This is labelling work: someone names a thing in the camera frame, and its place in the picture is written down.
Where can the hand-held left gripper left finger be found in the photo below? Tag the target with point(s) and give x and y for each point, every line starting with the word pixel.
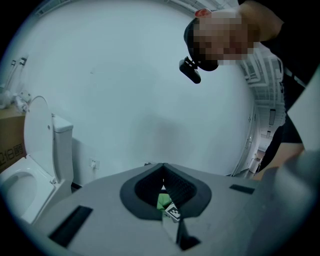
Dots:
pixel 105 200

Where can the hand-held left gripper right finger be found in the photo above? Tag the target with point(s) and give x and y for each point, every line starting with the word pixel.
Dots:
pixel 220 200

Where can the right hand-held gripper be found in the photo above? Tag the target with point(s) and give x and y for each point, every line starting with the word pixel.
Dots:
pixel 173 212

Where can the green cloth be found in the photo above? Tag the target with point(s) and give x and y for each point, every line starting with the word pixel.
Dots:
pixel 163 201

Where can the person's right forearm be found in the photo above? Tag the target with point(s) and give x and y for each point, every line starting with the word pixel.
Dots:
pixel 285 153

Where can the white ceramic toilet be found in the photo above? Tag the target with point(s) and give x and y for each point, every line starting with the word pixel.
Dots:
pixel 37 150

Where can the black ceiling lamp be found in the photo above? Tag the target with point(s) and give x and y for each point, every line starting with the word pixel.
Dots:
pixel 272 116
pixel 268 134

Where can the large cardboard box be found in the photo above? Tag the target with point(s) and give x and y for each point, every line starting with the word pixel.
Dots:
pixel 11 140

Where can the white plumbing fitting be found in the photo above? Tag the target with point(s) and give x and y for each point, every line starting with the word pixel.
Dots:
pixel 22 100

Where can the person's head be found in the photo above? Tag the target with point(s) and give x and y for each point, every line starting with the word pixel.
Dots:
pixel 220 37

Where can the person in black shirt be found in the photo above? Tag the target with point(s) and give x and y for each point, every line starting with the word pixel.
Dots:
pixel 300 50

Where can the white wall socket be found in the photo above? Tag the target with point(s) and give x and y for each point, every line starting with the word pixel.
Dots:
pixel 94 163

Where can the black head camera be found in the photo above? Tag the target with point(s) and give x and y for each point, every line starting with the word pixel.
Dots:
pixel 190 72

